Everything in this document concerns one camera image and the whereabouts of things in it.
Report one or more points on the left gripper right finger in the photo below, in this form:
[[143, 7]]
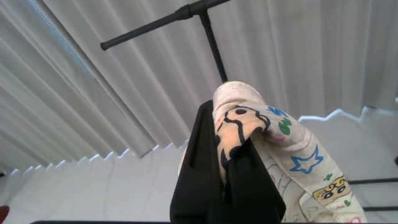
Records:
[[252, 189]]

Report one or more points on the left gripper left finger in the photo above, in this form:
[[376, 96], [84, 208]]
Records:
[[199, 177]]

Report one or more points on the cream printed garment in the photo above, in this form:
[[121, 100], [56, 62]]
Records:
[[298, 149]]

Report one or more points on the black clothes rack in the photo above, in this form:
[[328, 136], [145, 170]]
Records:
[[211, 37]]

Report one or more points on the white curtain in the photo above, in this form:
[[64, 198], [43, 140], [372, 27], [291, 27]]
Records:
[[93, 93]]

